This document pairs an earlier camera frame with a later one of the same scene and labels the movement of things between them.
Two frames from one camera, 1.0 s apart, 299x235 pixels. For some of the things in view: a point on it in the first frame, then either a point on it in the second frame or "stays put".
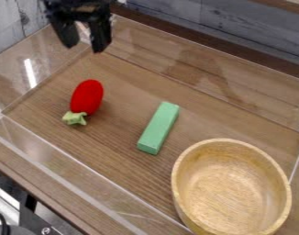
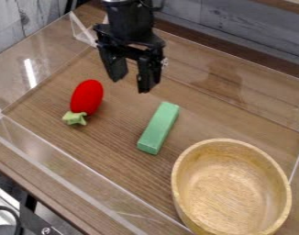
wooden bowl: [231, 188] stays put
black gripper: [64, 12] to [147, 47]
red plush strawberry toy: [86, 99] stays put
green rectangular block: [158, 128] stays put
